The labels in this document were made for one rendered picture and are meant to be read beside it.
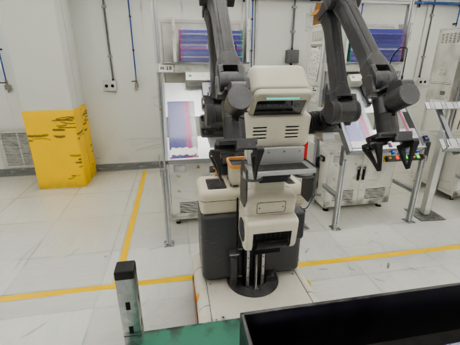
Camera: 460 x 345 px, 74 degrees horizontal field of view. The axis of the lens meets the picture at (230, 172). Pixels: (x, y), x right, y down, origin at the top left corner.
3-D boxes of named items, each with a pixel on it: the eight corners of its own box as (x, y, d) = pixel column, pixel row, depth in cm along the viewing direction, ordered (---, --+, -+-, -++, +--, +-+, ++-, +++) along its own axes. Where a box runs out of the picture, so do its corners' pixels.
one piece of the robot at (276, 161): (235, 195, 125) (236, 144, 117) (300, 190, 129) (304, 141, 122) (244, 213, 110) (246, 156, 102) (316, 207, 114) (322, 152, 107)
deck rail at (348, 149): (348, 155, 250) (352, 150, 244) (346, 155, 249) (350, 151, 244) (326, 87, 280) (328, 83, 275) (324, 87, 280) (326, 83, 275)
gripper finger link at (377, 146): (404, 168, 80) (398, 133, 81) (379, 170, 79) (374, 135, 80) (387, 171, 87) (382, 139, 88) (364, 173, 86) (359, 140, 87)
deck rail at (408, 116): (422, 150, 261) (426, 147, 255) (419, 150, 260) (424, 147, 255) (392, 86, 291) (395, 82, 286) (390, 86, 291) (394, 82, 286)
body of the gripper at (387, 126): (414, 137, 82) (410, 110, 83) (380, 139, 80) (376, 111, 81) (398, 142, 88) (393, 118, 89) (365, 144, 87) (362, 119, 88)
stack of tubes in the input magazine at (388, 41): (400, 61, 274) (406, 29, 264) (348, 61, 265) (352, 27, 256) (391, 61, 285) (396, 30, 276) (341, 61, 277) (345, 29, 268)
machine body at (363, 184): (387, 207, 309) (398, 148, 288) (322, 213, 298) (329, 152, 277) (352, 183, 369) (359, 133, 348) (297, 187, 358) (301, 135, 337)
